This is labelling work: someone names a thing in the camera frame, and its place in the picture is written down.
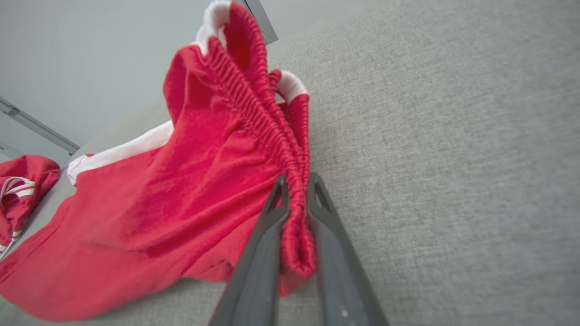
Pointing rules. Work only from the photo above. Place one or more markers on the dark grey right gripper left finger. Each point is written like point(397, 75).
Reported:
point(258, 271)

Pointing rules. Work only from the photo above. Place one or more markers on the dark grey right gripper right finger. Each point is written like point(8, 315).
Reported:
point(337, 271)

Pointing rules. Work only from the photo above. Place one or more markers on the red shorts with white trim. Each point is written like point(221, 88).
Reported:
point(181, 203)

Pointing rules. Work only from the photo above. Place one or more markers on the red shirt with white stripes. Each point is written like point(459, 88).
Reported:
point(27, 203)

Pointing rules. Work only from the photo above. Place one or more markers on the grey fabric sofa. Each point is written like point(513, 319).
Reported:
point(453, 181)

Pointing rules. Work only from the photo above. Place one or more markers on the grey partition post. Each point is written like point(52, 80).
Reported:
point(263, 20)

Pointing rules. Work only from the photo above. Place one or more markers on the grey wall rail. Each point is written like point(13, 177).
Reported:
point(41, 127)

